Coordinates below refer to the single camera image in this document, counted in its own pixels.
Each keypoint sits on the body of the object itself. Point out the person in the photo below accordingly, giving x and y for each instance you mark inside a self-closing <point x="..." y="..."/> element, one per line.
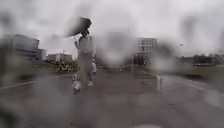
<point x="86" y="56"/>

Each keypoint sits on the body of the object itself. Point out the tall glass-fronted building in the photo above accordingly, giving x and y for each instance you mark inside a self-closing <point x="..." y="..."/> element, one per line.
<point x="146" y="46"/>

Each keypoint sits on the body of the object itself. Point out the metal railing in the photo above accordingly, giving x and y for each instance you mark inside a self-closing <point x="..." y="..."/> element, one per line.
<point x="148" y="83"/>

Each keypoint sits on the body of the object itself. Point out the wet grey paved ground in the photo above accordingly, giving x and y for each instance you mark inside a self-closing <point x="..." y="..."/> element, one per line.
<point x="116" y="106"/>

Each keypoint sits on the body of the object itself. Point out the low pale building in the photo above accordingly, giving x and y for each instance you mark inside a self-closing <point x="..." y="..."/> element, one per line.
<point x="60" y="57"/>

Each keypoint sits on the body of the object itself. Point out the grey angular building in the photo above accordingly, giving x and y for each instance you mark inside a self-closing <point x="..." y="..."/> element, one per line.
<point x="26" y="46"/>

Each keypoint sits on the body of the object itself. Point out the row of trees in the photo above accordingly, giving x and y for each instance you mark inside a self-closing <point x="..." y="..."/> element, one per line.
<point x="203" y="59"/>

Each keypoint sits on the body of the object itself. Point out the grass strip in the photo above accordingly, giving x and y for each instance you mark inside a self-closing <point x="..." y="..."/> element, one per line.
<point x="203" y="71"/>

